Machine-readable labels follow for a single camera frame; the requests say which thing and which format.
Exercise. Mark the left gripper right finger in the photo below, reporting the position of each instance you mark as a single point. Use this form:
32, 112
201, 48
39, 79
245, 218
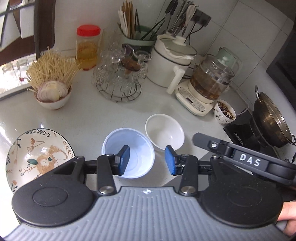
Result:
184, 165

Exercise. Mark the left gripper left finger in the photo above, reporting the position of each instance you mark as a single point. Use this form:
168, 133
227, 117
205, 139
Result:
109, 165

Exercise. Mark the large white bowl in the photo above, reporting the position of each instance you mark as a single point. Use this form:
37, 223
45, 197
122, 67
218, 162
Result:
141, 151

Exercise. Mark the small white bowl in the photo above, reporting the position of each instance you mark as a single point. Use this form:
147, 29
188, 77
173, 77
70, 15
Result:
163, 130

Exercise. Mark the person's right hand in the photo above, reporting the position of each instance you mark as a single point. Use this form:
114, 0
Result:
288, 213

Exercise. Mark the black induction stove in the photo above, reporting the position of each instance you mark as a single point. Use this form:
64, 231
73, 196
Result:
240, 133

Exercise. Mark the steel wok on stove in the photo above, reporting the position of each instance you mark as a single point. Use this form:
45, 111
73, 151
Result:
271, 122

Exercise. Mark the patterned cup with grains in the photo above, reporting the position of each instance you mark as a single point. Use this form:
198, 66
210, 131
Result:
223, 112

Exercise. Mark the bowl with sliced onion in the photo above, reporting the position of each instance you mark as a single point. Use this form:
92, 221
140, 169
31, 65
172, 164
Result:
53, 95

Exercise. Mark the glass health kettle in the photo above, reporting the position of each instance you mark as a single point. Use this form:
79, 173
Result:
209, 80

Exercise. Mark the white electric cooker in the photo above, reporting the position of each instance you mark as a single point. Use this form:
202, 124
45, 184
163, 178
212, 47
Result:
171, 57

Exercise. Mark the clear drinking glass right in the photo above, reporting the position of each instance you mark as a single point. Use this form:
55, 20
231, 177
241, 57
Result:
22, 66

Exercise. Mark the clear drinking glass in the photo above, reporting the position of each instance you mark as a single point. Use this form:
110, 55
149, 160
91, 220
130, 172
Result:
9, 72
22, 66

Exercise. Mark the white utensil holder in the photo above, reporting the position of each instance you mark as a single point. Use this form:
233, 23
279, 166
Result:
139, 37

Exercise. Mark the red lid plastic jar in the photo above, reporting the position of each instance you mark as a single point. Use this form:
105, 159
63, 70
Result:
87, 38

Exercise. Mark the clear drinking glass middle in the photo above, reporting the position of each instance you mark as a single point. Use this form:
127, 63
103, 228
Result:
9, 72

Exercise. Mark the black dish drying rack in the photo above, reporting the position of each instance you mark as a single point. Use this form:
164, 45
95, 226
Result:
27, 27

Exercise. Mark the wire rack of glass cups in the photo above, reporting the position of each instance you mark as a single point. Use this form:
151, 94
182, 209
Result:
119, 74

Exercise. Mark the wall power outlet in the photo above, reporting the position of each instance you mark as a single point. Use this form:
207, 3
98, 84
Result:
201, 18

